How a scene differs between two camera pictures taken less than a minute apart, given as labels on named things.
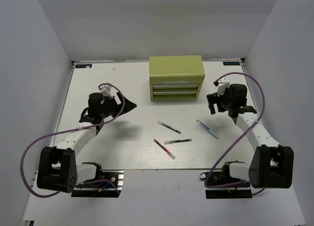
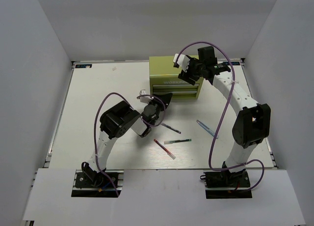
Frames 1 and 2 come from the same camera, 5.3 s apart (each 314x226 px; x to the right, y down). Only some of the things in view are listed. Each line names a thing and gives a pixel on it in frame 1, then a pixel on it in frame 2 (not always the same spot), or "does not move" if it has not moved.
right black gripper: (214, 98) -> (186, 76)
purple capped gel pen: (168, 127) does not move
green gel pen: (176, 141) does not move
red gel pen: (171, 155) does not move
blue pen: (207, 129) does not move
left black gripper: (112, 100) -> (166, 98)
